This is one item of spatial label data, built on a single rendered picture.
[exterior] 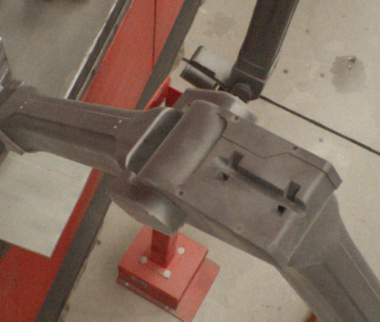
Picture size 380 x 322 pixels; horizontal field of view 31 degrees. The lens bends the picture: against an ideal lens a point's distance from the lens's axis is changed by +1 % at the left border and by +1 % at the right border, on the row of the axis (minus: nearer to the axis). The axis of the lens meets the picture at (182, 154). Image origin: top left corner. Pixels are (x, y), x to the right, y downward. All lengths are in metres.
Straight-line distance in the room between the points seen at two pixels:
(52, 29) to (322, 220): 0.97
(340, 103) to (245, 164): 1.95
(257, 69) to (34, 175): 0.38
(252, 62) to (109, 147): 0.53
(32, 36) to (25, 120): 0.65
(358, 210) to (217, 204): 1.79
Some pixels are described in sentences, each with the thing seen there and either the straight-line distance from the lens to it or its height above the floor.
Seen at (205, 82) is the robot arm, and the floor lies 1.00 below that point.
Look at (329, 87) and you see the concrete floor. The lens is 2.42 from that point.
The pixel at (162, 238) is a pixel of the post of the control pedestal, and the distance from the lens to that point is 1.72.
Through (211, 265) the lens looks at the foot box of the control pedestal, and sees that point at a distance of 2.05.
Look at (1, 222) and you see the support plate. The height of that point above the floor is 1.00.
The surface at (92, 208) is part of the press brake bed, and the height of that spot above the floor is 0.05.
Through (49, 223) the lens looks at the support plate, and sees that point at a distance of 1.03.
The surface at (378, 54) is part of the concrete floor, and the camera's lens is 2.56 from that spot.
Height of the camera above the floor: 1.95
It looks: 62 degrees down
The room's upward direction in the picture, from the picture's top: 8 degrees clockwise
